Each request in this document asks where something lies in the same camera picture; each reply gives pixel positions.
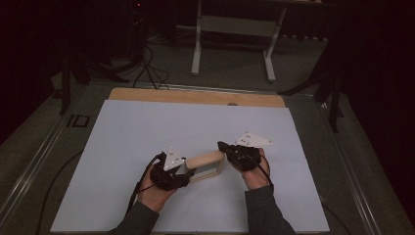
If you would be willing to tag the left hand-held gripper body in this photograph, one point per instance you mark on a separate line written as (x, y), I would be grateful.
(166, 179)

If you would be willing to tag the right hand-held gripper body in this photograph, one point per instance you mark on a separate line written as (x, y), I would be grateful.
(244, 158)

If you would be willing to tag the wooden photo frame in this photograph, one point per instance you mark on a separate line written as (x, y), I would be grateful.
(205, 158)

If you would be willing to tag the person's left hand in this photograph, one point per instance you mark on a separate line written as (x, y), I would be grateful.
(153, 197)

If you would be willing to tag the person's right hand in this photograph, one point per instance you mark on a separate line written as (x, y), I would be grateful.
(257, 179)

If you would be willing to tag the floor socket plate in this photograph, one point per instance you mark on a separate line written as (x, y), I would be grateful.
(78, 121)

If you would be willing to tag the black metal stand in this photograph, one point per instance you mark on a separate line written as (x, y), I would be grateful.
(67, 84)
(334, 98)

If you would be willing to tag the aluminium floor rail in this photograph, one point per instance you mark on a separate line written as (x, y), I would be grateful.
(352, 176)
(29, 169)

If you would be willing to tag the white metal table frame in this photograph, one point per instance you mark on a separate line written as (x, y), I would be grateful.
(235, 26)

